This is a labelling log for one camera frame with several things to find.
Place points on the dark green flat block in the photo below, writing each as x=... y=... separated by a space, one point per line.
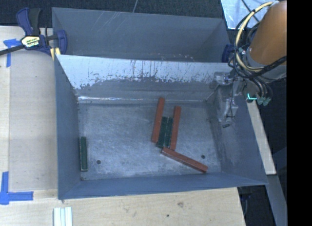
x=161 y=132
x=83 y=154
x=169 y=132

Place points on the grey metal bin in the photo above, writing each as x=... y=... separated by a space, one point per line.
x=126 y=132

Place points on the red-brown flat block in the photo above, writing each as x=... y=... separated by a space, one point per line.
x=158 y=120
x=176 y=125
x=185 y=159

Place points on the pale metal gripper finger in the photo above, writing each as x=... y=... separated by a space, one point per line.
x=231 y=109
x=221 y=78

